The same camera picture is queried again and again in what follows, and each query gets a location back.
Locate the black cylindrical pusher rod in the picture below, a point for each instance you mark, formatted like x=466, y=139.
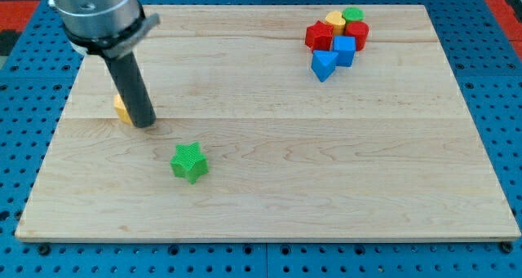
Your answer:
x=132, y=90

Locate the green star block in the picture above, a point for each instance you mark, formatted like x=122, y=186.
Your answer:
x=189, y=162

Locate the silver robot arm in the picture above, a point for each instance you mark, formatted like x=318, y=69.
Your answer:
x=111, y=29

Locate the yellow hexagon block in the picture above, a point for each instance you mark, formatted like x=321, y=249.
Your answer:
x=120, y=109

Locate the red star block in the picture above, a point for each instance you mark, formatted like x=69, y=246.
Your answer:
x=319, y=36

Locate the blue triangle block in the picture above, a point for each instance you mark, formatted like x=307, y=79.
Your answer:
x=323, y=63

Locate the yellow heart block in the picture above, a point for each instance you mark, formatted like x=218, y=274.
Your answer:
x=336, y=20

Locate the blue cube block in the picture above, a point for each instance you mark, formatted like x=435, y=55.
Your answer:
x=345, y=47

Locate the green cylinder block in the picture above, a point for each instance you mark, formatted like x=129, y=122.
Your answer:
x=353, y=14

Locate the red cylinder block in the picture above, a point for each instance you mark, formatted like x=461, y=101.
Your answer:
x=360, y=31

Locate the wooden board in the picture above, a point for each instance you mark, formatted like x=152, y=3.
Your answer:
x=382, y=151

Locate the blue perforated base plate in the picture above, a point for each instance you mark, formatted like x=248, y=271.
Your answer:
x=481, y=38

